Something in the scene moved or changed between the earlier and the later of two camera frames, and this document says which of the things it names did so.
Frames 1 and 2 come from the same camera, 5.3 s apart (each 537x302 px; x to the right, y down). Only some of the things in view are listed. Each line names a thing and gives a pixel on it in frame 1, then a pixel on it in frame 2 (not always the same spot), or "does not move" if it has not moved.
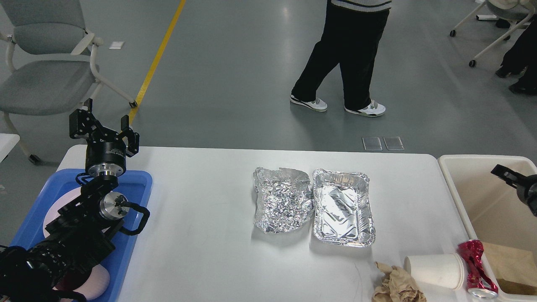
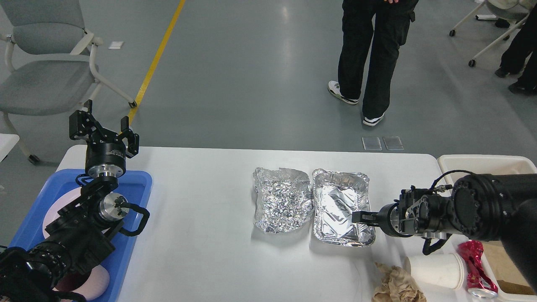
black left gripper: (104, 160) does not move
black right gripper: (526, 186) to (389, 218)
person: (351, 37) to (392, 19)
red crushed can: (480, 283) does not move
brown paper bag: (515, 271) does not move
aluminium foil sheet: (284, 199) does not move
